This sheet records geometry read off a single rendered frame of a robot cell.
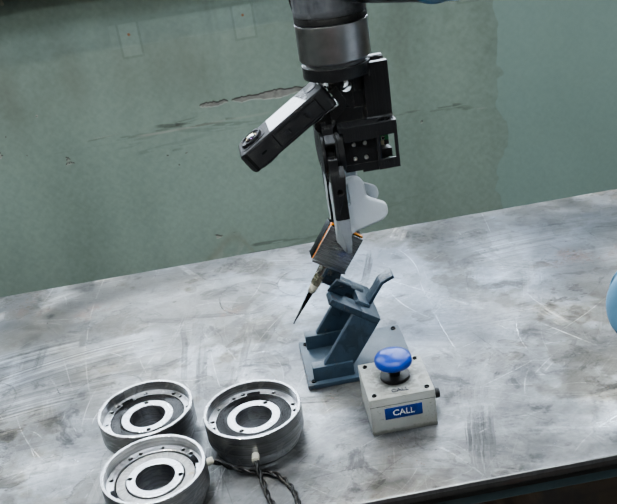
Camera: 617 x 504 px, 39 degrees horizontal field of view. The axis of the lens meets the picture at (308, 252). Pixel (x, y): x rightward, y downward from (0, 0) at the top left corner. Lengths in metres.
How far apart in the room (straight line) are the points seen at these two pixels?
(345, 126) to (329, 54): 0.08
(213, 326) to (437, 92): 1.50
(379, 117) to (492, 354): 0.32
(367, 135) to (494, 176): 1.78
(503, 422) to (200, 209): 1.74
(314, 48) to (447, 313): 0.42
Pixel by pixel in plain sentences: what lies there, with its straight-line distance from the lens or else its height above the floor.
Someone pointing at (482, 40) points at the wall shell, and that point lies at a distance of 2.56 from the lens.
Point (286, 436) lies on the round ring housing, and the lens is 0.93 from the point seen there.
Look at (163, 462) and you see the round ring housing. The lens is 0.93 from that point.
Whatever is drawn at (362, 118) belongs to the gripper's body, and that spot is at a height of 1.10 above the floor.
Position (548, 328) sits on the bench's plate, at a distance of 1.11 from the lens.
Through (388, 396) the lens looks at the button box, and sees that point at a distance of 0.93.
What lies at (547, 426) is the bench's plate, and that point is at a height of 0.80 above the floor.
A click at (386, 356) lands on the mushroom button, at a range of 0.94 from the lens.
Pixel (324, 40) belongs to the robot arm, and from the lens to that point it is 0.89.
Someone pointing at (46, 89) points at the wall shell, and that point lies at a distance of 2.50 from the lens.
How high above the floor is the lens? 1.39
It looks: 26 degrees down
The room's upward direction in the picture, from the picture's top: 9 degrees counter-clockwise
